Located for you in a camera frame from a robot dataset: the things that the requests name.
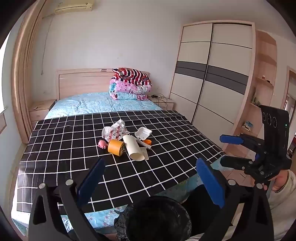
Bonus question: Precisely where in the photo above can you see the blue floral bedsheet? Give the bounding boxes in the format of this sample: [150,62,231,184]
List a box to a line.
[11,92,222,237]

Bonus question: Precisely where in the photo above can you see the striped folded quilt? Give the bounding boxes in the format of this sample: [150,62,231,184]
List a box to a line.
[112,68,151,85]

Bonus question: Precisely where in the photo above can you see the wooden nightstand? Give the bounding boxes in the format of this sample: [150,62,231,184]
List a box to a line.
[29,99,57,122]
[149,95,174,110]

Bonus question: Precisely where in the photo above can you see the white cardboard tray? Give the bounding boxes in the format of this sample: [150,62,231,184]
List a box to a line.
[135,127,152,140]

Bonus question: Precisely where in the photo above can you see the white printed plastic bag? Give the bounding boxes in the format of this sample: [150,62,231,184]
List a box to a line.
[102,119,131,142]

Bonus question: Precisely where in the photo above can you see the pink printed folded quilt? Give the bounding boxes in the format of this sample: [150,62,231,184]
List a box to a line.
[109,79,153,100]

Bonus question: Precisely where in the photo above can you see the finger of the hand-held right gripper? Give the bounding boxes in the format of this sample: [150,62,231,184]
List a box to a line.
[220,156,253,172]
[220,134,264,151]

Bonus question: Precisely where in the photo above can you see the white paper cup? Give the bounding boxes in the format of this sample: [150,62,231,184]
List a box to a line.
[122,135,145,161]

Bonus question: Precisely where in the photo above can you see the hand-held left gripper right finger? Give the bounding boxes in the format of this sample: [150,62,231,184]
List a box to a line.
[196,158,274,241]

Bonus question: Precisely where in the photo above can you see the black charger cable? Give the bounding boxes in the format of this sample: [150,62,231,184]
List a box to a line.
[150,94,170,102]

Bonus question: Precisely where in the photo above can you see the wooden corner shelf unit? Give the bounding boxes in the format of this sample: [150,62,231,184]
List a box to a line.
[228,30,277,158]

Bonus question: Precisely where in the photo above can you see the white air conditioner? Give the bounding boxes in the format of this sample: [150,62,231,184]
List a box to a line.
[54,0,95,15]

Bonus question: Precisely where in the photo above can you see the white sliding door wardrobe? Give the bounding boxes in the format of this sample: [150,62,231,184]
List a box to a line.
[169,22,256,149]

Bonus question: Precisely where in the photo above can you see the person's black pants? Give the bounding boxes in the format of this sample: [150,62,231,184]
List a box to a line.
[183,184,232,241]

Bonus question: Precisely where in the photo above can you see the person's right hand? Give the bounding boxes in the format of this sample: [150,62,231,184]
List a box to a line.
[272,170,295,192]

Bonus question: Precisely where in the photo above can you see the orange tape roll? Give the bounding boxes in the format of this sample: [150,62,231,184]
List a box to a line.
[107,139,126,157]

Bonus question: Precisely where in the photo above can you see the trash bin with black bag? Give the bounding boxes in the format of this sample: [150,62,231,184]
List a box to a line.
[114,196,192,241]

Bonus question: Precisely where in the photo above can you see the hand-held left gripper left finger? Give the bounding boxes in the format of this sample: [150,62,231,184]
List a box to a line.
[28,158,107,241]

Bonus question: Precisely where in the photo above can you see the black checked mat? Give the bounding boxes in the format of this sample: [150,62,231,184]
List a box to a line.
[17,110,226,212]

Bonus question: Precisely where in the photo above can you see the wooden door frame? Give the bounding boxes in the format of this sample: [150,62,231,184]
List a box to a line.
[281,66,296,116]

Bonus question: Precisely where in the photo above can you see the wooden bed headboard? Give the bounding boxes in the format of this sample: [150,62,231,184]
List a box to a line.
[56,68,151,100]

